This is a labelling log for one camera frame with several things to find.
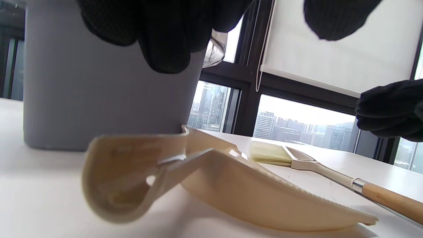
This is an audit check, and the black plastic bin bag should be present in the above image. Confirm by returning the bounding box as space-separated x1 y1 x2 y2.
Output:
202 29 228 68

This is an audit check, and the person's right hand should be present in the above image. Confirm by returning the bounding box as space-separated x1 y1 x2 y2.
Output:
355 79 423 142

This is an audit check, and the beige hand broom wooden handle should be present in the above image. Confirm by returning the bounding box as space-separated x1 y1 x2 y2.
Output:
250 140 423 225

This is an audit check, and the beige plastic dustpan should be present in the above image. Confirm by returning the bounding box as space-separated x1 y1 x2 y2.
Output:
82 126 379 232

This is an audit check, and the white roller blind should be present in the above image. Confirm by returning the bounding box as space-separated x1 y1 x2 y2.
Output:
260 0 423 99

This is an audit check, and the grey food waste bin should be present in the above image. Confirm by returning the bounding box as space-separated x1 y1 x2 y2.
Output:
23 0 207 152

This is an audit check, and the white table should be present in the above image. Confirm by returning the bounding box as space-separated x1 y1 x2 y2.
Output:
0 98 423 238

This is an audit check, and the person's left hand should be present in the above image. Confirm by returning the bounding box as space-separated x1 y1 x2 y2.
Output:
78 0 382 74

